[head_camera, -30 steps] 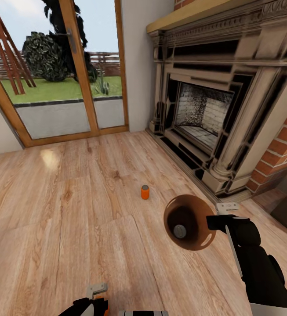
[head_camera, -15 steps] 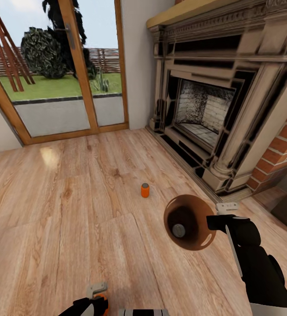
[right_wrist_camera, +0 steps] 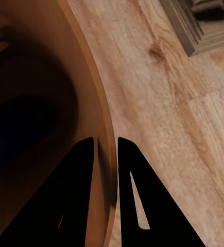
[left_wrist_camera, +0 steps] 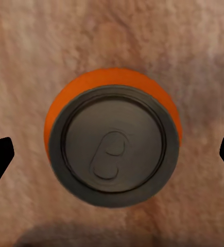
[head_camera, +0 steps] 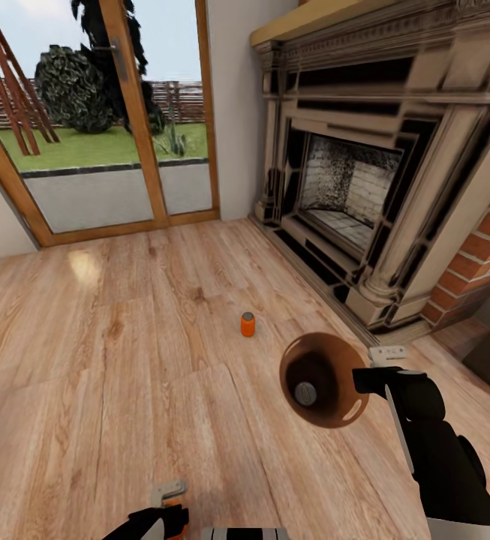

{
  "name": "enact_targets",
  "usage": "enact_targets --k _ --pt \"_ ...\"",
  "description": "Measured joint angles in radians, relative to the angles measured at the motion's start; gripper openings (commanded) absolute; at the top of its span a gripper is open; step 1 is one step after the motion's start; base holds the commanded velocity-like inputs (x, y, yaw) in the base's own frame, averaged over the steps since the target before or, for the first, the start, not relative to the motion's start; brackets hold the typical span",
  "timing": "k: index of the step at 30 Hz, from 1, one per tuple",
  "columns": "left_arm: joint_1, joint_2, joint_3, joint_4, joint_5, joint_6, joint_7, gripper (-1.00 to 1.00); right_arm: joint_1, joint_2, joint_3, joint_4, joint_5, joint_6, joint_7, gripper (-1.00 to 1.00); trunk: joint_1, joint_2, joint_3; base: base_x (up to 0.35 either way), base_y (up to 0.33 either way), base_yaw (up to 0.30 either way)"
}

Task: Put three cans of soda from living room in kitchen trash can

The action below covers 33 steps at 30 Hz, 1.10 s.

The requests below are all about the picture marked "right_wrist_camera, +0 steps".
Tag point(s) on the wood fireplace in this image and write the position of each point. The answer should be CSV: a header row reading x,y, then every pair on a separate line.
x,y
199,24

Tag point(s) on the can of soda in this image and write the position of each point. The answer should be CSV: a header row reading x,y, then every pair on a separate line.
x,y
24,122

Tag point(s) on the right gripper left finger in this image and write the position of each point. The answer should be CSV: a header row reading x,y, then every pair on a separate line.
x,y
56,215

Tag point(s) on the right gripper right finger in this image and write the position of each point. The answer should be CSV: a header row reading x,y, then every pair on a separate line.
x,y
168,225

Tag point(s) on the trash can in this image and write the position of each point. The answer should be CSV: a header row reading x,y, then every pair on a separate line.
x,y
44,52

